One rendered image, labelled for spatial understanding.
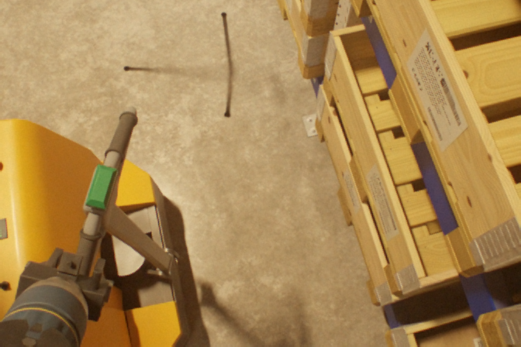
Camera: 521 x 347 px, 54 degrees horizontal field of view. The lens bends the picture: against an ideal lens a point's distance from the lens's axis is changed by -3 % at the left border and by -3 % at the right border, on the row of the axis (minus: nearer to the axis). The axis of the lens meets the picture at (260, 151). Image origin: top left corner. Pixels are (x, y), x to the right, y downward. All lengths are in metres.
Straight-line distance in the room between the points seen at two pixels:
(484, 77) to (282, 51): 1.64
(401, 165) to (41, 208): 1.13
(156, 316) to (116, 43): 1.48
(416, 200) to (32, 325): 1.27
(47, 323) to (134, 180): 1.50
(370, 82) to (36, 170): 1.12
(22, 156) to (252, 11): 1.59
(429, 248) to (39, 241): 1.16
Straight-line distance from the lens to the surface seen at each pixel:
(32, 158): 1.75
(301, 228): 2.40
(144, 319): 2.03
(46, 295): 0.76
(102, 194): 1.00
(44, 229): 1.68
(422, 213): 1.69
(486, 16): 1.35
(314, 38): 2.06
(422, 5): 1.06
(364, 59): 1.86
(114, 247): 2.01
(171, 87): 2.69
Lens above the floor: 2.34
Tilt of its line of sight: 69 degrees down
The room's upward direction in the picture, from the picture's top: 3 degrees counter-clockwise
